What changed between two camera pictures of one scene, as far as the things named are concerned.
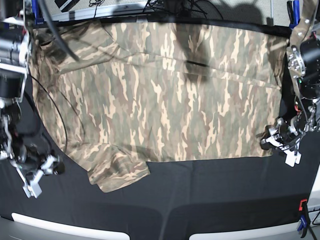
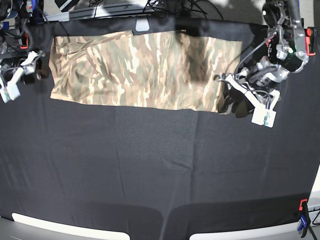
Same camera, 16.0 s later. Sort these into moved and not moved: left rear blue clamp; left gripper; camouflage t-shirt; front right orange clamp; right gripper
Moved: camouflage t-shirt; left gripper; right gripper
Not moved: front right orange clamp; left rear blue clamp
